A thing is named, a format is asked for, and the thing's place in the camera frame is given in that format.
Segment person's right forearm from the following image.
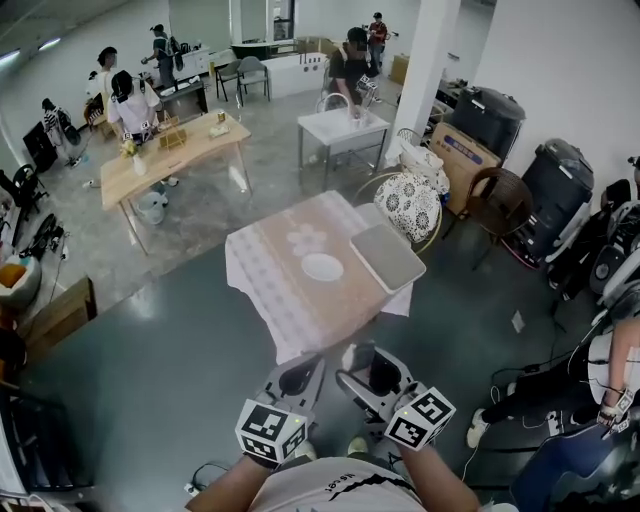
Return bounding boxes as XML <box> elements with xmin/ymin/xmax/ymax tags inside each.
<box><xmin>399</xmin><ymin>443</ymin><xmax>482</xmax><ymax>512</ymax></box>

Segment black metal railing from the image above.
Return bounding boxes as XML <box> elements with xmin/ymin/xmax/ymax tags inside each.
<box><xmin>0</xmin><ymin>383</ymin><xmax>97</xmax><ymax>495</ymax></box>

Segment light wooden table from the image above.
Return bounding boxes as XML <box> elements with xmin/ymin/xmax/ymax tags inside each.
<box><xmin>99</xmin><ymin>112</ymin><xmax>253</xmax><ymax>257</ymax></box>

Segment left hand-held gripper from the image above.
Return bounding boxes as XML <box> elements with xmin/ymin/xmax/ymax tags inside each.
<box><xmin>235</xmin><ymin>352</ymin><xmax>326</xmax><ymax>469</ymax></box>

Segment grey chair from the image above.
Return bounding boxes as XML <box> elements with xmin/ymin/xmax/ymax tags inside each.
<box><xmin>214</xmin><ymin>59</ymin><xmax>242</xmax><ymax>104</ymax></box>
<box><xmin>235</xmin><ymin>55</ymin><xmax>272</xmax><ymax>107</ymax></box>

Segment white rectangular tray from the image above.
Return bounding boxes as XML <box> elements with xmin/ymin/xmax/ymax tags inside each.
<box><xmin>349</xmin><ymin>224</ymin><xmax>428</xmax><ymax>296</ymax></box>

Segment dark desk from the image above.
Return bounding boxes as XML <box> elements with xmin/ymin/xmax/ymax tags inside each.
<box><xmin>156</xmin><ymin>78</ymin><xmax>210</xmax><ymax>122</ymax></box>

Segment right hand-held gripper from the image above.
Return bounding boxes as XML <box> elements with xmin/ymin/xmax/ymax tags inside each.
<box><xmin>335</xmin><ymin>348</ymin><xmax>457</xmax><ymax>451</ymax></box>

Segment white counter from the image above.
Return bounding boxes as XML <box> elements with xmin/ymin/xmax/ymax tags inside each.
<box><xmin>261</xmin><ymin>48</ymin><xmax>347</xmax><ymax>100</ymax></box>

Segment small cardboard box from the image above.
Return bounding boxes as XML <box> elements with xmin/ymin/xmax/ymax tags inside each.
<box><xmin>389</xmin><ymin>53</ymin><xmax>411</xmax><ymax>86</ymax></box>

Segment wooden crate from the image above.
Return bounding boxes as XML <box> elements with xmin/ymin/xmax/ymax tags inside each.
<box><xmin>18</xmin><ymin>275</ymin><xmax>99</xmax><ymax>352</ymax></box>

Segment white round plate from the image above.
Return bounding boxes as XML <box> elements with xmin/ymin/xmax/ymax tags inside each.
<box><xmin>301</xmin><ymin>252</ymin><xmax>346</xmax><ymax>282</ymax></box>

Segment pink floral tablecloth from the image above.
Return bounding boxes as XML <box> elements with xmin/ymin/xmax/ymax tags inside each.
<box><xmin>224</xmin><ymin>191</ymin><xmax>427</xmax><ymax>365</ymax></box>

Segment white sink table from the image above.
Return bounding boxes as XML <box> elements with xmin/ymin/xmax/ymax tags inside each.
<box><xmin>296</xmin><ymin>94</ymin><xmax>391</xmax><ymax>189</ymax></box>

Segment round floral cushion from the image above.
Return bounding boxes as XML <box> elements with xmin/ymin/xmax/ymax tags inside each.
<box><xmin>373</xmin><ymin>173</ymin><xmax>442</xmax><ymax>244</ymax></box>

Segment black office chair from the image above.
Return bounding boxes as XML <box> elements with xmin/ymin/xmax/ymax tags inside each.
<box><xmin>0</xmin><ymin>163</ymin><xmax>52</xmax><ymax>247</ymax></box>

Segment curved metal faucet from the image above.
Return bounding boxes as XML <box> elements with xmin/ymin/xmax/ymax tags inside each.
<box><xmin>323</xmin><ymin>91</ymin><xmax>352</xmax><ymax>115</ymax></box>

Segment white square pillar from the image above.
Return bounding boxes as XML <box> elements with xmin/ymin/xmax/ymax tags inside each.
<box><xmin>394</xmin><ymin>0</ymin><xmax>464</xmax><ymax>152</ymax></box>

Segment white vase with yellow flowers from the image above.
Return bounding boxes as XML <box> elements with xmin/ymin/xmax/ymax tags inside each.
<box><xmin>119</xmin><ymin>138</ymin><xmax>149</xmax><ymax>177</ymax></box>

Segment person's white shirt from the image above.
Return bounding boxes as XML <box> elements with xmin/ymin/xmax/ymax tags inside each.
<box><xmin>248</xmin><ymin>456</ymin><xmax>427</xmax><ymax>512</ymax></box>

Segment white bags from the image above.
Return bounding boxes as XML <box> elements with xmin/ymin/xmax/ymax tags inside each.
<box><xmin>396</xmin><ymin>136</ymin><xmax>452</xmax><ymax>195</ymax></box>

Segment orange and white pod chair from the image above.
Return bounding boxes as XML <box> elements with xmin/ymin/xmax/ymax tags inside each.
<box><xmin>0</xmin><ymin>253</ymin><xmax>45</xmax><ymax>307</ymax></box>

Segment gold wire basket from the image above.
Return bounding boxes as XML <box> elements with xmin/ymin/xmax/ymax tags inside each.
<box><xmin>157</xmin><ymin>110</ymin><xmax>189</xmax><ymax>152</ymax></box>

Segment brown wicker chair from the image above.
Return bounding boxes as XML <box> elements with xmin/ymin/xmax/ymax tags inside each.
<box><xmin>466</xmin><ymin>166</ymin><xmax>535</xmax><ymax>272</ymax></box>

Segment black monitor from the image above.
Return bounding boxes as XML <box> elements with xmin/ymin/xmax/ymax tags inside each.
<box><xmin>21</xmin><ymin>120</ymin><xmax>60</xmax><ymax>174</ymax></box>

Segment white bucket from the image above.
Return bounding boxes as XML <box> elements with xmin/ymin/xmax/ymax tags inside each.
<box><xmin>135</xmin><ymin>191</ymin><xmax>169</xmax><ymax>226</ymax></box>

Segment person's left forearm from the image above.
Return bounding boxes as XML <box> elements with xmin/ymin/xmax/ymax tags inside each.
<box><xmin>187</xmin><ymin>452</ymin><xmax>282</xmax><ymax>512</ymax></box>

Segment gold round-frame chair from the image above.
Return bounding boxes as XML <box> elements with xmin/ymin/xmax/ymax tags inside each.
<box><xmin>356</xmin><ymin>171</ymin><xmax>444</xmax><ymax>257</ymax></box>

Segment large cardboard box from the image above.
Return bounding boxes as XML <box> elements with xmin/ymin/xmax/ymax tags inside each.
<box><xmin>430</xmin><ymin>121</ymin><xmax>503</xmax><ymax>217</ymax></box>

